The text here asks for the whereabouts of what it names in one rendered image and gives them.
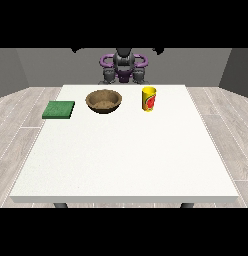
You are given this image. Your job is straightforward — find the yellow cup with melon print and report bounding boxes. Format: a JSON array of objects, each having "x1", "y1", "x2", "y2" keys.
[{"x1": 141, "y1": 86, "x2": 158, "y2": 113}]

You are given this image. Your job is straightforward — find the brown wooden bowl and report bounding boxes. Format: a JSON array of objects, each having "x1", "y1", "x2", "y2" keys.
[{"x1": 85, "y1": 89, "x2": 123, "y2": 115}]

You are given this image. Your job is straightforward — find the green square pad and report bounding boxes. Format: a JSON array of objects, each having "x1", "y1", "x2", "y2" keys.
[{"x1": 41, "y1": 100, "x2": 76, "y2": 120}]

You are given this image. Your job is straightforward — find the grey robot trunk purple rings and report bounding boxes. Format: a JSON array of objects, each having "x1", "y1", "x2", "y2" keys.
[{"x1": 97, "y1": 48, "x2": 151, "y2": 86}]

